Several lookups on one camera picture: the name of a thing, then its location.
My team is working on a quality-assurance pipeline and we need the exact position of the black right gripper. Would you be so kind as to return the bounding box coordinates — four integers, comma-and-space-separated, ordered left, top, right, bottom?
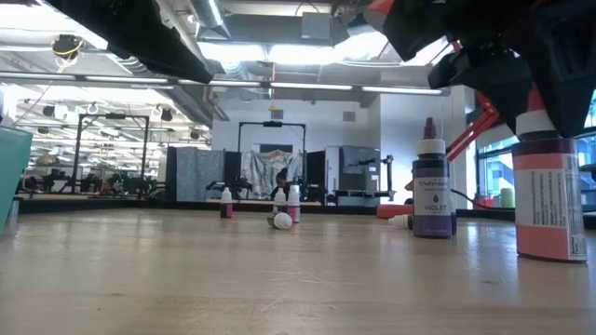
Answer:
381, 0, 596, 139

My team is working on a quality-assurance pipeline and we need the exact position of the small black food coloring bottle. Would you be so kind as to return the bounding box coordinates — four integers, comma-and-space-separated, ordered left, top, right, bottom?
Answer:
266, 210, 294, 231
387, 213, 414, 231

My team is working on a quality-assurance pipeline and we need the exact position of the small red food coloring bottle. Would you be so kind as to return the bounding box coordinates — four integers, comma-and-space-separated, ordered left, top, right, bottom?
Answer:
220, 186, 234, 220

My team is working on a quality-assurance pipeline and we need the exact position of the small dark food coloring bottle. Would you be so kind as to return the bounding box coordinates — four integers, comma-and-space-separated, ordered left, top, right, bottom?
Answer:
273, 187, 288, 214

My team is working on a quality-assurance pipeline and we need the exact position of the small pink food coloring bottle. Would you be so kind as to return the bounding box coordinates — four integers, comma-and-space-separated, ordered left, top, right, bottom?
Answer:
287, 184, 302, 224

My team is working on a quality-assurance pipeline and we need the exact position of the violet food coloring bottle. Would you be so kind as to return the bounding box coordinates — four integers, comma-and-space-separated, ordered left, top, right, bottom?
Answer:
412, 116, 454, 240

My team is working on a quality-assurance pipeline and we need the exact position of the long ceiling light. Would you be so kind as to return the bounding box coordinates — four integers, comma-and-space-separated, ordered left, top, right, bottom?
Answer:
360, 85, 443, 96
269, 82, 354, 92
178, 78, 262, 88
83, 74, 169, 85

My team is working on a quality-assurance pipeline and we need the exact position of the red desk lamp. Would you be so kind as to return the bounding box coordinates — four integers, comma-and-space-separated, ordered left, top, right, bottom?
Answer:
362, 0, 502, 221

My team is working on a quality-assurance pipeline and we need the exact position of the grey partition panel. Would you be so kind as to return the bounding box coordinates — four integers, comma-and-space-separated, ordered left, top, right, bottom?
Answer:
175, 146, 225, 202

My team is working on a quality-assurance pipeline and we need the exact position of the grey ceiling box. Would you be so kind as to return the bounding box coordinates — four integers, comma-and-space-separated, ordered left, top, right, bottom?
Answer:
301, 12, 332, 41

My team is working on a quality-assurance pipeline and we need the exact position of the grey crumpled cloth backdrop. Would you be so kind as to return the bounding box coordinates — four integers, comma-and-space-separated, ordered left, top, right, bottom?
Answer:
241, 148, 304, 200

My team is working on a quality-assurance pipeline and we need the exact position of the teal plastic bin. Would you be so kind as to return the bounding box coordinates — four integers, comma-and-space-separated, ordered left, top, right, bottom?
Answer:
0, 126, 34, 232

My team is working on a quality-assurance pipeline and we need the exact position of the grey cabinet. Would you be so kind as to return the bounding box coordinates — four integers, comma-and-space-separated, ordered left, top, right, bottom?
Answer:
338, 144, 382, 207

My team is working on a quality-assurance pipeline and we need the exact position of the person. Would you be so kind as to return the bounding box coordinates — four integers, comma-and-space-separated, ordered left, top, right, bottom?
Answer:
273, 167, 292, 200

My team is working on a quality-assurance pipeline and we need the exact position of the black partition panel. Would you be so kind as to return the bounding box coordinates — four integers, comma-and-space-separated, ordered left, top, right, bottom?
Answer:
305, 149, 327, 204

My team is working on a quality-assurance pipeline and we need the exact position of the black ceiling cable reel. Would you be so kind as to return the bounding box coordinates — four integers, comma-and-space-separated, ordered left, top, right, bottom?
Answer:
49, 33, 85, 61

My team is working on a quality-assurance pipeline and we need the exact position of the black background gantry frame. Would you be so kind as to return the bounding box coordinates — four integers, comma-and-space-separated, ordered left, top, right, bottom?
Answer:
237, 120, 307, 187
73, 113, 151, 187

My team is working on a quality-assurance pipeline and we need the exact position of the black lamp cable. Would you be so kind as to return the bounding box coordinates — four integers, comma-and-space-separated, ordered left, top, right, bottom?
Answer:
449, 187, 490, 210

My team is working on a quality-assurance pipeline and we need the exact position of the black metal table frame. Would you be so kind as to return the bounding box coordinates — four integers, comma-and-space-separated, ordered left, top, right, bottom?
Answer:
16, 194, 596, 232

